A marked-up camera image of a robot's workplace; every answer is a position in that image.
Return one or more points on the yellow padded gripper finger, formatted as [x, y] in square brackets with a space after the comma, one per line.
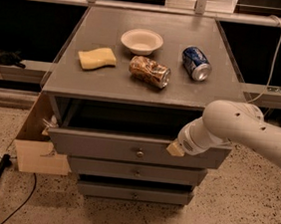
[175, 149]

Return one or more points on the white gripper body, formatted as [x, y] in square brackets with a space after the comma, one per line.
[187, 141]

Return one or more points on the grey top drawer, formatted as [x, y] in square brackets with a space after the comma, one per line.
[130, 148]

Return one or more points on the grey drawer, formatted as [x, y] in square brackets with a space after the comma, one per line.
[130, 148]
[138, 171]
[135, 193]

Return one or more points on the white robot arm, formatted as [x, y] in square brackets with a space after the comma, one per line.
[224, 121]

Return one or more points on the grey bottom drawer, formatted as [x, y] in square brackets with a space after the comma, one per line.
[135, 193]

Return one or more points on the grey drawer cabinet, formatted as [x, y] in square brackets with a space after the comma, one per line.
[110, 100]

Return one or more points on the grey middle drawer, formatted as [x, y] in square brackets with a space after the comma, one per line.
[138, 171]

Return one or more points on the blue soda can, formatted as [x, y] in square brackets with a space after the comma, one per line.
[196, 63]

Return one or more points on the crushed brown can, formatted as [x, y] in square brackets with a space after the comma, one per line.
[149, 71]

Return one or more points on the white bowl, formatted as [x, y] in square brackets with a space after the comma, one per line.
[142, 41]

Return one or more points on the yellow sponge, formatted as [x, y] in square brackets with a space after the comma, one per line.
[97, 58]

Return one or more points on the crumpled items in box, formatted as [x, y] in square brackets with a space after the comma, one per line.
[52, 122]

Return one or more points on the cardboard box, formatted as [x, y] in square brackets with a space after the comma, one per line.
[35, 152]

